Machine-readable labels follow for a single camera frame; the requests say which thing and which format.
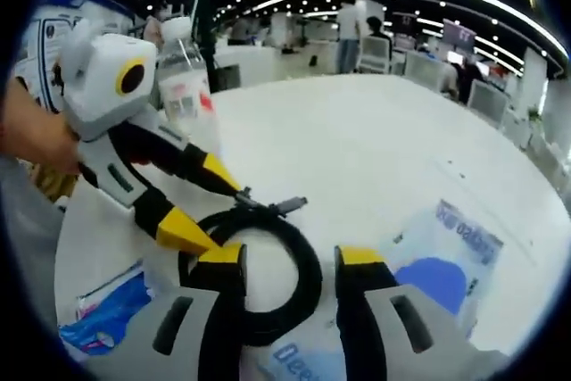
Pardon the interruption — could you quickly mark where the white table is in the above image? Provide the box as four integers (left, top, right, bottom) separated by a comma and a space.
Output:
53, 73, 571, 381

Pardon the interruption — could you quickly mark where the row of white office chairs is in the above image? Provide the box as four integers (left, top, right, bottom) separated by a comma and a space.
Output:
359, 36, 510, 128

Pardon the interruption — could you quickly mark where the clear plastic water bottle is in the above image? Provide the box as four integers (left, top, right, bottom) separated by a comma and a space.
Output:
155, 16, 220, 153

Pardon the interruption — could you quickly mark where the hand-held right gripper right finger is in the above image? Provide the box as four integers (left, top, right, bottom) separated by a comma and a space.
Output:
334, 244, 474, 381

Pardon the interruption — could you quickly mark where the black cable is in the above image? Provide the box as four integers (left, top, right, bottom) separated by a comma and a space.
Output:
178, 195, 323, 347

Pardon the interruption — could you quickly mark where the hanging display screen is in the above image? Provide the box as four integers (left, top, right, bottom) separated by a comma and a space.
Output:
443, 18, 476, 48

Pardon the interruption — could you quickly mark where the clear bag with blue mouse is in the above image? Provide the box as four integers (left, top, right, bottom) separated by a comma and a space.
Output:
243, 197, 505, 381

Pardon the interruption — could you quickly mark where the blue plastic bag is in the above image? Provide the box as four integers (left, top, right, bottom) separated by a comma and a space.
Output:
57, 260, 155, 355

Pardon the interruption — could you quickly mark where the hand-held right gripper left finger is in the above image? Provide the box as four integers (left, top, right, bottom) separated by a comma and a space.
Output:
100, 242, 249, 381

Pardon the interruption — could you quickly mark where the black pole stand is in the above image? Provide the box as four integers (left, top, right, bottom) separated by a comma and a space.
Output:
190, 0, 242, 95

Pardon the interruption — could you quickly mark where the person's grey clothing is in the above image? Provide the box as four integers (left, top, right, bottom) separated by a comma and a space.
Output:
0, 155, 66, 266

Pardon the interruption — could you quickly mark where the person's left hand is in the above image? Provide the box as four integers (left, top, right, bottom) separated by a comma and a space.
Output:
0, 77, 85, 173

